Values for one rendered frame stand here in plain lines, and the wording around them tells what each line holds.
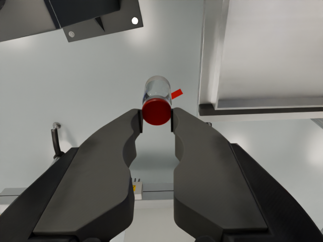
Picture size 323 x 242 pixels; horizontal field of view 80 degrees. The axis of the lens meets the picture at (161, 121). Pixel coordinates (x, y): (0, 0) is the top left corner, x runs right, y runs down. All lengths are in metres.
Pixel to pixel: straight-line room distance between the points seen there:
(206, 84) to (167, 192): 0.91
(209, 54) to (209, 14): 0.07
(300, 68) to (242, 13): 0.16
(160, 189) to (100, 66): 0.86
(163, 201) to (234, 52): 0.98
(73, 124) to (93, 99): 0.29
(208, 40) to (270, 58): 0.12
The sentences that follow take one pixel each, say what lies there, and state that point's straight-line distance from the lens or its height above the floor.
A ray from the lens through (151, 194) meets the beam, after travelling 1.22.
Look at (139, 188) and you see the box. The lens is 1.19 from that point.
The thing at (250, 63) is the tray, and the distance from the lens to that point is 0.41.
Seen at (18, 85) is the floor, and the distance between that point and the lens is 1.65.
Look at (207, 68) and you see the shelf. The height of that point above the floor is 0.88.
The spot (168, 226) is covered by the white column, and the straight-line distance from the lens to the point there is 1.79.
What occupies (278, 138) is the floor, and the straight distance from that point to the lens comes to 1.83.
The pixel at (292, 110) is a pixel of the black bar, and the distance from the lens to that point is 0.48.
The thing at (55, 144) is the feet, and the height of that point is 0.11.
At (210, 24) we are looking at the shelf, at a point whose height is 0.88.
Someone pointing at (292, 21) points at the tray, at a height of 0.88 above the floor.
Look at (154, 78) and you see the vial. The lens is 0.16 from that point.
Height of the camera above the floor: 1.24
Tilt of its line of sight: 58 degrees down
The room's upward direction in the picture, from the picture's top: 180 degrees clockwise
